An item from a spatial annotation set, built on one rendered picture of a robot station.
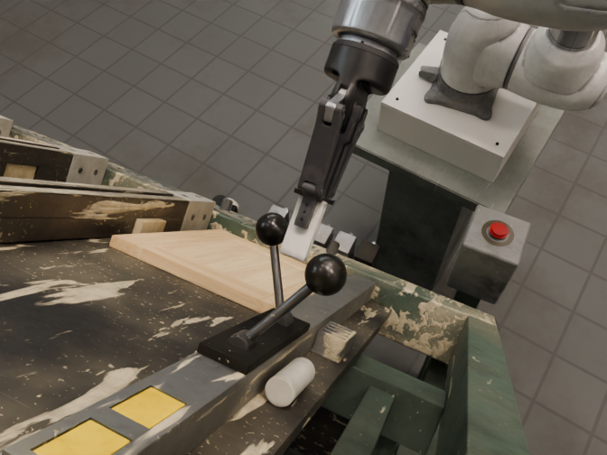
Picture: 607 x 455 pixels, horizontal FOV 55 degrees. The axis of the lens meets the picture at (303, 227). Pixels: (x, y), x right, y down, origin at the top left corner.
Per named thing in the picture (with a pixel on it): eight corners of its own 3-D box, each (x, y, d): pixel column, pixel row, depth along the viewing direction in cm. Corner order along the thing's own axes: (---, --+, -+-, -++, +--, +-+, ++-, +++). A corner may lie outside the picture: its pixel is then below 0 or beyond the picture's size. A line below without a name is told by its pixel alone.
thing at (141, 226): (162, 236, 109) (167, 221, 108) (138, 237, 101) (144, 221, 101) (148, 230, 109) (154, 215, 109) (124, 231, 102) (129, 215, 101)
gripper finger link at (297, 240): (326, 202, 64) (324, 202, 63) (304, 262, 65) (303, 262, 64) (302, 192, 65) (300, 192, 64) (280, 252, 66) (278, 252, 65)
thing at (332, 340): (349, 351, 81) (356, 331, 81) (338, 364, 74) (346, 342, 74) (322, 339, 82) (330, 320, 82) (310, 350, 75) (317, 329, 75)
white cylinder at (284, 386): (287, 413, 55) (310, 389, 63) (298, 384, 55) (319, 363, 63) (259, 399, 56) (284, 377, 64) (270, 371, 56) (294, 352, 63)
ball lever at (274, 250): (303, 327, 67) (291, 210, 67) (294, 333, 63) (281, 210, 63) (272, 329, 68) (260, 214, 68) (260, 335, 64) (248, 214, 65)
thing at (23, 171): (32, 181, 116) (37, 166, 116) (2, 178, 109) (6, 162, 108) (21, 175, 117) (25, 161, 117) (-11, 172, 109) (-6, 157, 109)
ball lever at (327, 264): (252, 362, 56) (359, 275, 53) (237, 372, 52) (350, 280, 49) (228, 329, 57) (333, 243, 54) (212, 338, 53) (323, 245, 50)
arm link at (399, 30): (430, 23, 65) (411, 74, 66) (354, 1, 67) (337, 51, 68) (424, -8, 56) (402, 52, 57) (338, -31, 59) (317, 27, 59)
